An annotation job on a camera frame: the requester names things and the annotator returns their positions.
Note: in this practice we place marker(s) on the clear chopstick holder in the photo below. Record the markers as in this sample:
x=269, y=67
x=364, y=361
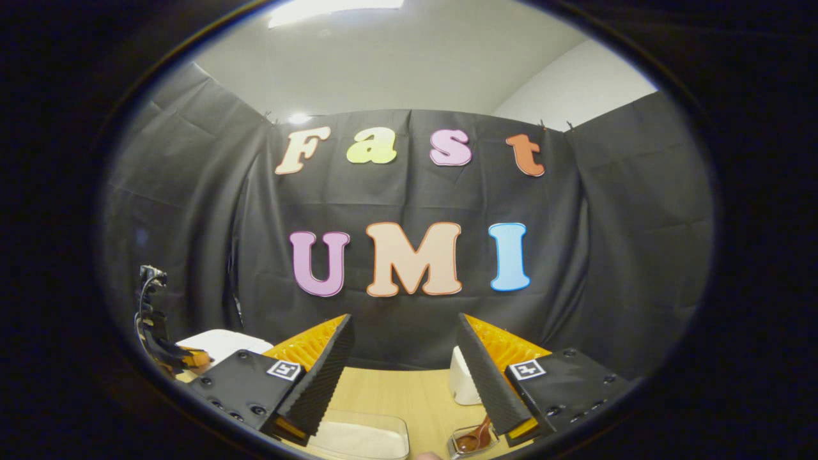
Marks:
x=454, y=445

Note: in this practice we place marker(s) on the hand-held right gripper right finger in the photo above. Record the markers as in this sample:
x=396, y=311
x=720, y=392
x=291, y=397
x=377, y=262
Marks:
x=484, y=383

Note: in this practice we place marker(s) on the black backdrop cloth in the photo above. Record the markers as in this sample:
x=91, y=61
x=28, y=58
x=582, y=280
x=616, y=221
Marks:
x=607, y=255

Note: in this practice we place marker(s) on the clear plastic rice container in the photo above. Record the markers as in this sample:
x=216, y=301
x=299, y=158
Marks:
x=401, y=427

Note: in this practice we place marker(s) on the ceiling light panel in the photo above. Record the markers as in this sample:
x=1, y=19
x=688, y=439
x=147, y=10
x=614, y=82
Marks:
x=332, y=9

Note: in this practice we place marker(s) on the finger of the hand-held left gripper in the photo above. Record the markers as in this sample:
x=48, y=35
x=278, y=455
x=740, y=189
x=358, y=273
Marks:
x=195, y=359

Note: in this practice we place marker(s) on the white rice cooker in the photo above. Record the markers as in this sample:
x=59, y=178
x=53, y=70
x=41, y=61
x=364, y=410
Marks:
x=223, y=340

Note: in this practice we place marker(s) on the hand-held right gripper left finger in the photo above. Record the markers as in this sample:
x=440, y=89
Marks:
x=323, y=383

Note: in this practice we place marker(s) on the white toaster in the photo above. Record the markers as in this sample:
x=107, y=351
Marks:
x=461, y=383

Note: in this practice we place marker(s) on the white rice heap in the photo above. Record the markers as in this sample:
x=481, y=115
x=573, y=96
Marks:
x=364, y=442

